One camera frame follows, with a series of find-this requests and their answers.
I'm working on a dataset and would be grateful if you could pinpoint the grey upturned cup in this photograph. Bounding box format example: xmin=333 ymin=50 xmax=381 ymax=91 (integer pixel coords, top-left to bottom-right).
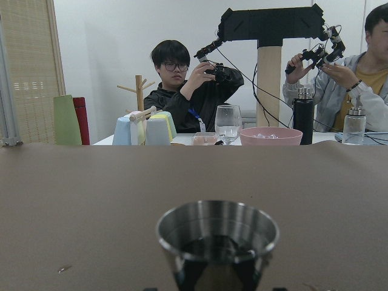
xmin=145 ymin=115 xmax=170 ymax=146

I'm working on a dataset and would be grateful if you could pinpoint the person in black jacket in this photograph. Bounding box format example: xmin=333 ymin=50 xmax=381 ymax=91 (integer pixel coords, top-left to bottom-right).
xmin=144 ymin=40 xmax=244 ymax=133

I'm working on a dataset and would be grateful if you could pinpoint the person in grey jacket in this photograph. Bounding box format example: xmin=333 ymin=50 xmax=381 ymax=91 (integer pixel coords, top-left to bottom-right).
xmin=282 ymin=4 xmax=388 ymax=133

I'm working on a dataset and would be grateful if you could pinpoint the black handheld teleoperation device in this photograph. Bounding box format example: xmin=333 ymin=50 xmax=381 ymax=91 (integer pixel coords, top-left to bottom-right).
xmin=300 ymin=25 xmax=346 ymax=69

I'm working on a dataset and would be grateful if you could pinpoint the black teleoperation stand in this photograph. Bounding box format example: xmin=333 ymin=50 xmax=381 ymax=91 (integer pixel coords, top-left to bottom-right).
xmin=218 ymin=4 xmax=324 ymax=127

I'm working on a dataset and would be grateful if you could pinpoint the aluminium frame post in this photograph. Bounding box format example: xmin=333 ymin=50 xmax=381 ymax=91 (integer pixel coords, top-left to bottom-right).
xmin=1 ymin=27 xmax=23 ymax=146

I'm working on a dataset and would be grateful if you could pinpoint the glass oil dispenser bottle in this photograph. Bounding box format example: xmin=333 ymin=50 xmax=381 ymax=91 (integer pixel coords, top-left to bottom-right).
xmin=342 ymin=97 xmax=366 ymax=146

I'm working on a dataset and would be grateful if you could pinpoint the black water bottle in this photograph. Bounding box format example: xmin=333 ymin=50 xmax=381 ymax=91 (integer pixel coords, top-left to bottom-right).
xmin=293 ymin=87 xmax=314 ymax=145

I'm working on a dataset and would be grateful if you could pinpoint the pink bowl with ice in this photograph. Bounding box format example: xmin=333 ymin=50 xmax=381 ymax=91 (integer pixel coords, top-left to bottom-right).
xmin=240 ymin=127 xmax=303 ymax=146

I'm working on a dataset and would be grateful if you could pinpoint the wooden cup tree rack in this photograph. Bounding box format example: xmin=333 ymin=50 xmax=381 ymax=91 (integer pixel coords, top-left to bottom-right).
xmin=117 ymin=75 xmax=156 ymax=121

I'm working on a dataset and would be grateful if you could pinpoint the steel double jigger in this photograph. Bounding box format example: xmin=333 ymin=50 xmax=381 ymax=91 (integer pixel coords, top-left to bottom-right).
xmin=156 ymin=200 xmax=279 ymax=290

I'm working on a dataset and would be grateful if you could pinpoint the yellow upturned cup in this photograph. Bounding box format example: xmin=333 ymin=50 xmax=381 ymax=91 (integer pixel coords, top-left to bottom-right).
xmin=150 ymin=111 xmax=177 ymax=141

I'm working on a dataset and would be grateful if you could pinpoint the clear stemmed glass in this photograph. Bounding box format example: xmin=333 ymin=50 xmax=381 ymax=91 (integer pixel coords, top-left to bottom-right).
xmin=215 ymin=105 xmax=242 ymax=146

